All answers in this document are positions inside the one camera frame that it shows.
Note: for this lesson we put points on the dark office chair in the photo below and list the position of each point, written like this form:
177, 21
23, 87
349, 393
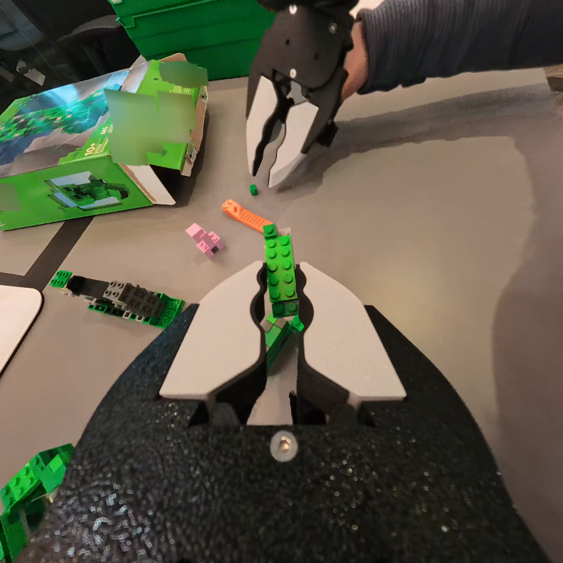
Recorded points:
88, 39

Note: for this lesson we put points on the orange brick separator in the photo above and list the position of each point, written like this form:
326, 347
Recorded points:
246, 215

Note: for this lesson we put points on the green plastic crate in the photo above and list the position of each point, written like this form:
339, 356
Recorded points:
198, 39

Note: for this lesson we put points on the person's right forearm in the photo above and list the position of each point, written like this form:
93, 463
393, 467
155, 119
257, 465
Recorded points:
440, 39

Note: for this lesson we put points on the green cardboard toy box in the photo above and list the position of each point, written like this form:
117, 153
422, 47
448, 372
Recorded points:
44, 114

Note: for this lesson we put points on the green studded brick assembly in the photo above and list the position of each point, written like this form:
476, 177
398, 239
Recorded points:
281, 268

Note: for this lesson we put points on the pink brick pig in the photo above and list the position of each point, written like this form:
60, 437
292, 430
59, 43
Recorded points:
204, 242

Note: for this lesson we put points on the person's right hand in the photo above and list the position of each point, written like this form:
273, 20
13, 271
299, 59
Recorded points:
357, 66

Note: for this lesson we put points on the white rounded board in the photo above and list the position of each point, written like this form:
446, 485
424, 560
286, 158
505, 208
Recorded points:
15, 321

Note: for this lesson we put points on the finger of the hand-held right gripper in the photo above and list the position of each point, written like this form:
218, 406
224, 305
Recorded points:
257, 118
297, 136

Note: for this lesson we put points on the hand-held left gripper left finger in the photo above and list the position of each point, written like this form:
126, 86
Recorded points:
215, 343

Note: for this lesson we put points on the green checkered brick build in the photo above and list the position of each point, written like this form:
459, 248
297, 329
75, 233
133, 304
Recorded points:
30, 484

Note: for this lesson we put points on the green grey black brick build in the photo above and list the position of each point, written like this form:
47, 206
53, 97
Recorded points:
132, 299

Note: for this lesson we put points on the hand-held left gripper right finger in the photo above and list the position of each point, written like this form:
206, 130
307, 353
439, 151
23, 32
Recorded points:
352, 347

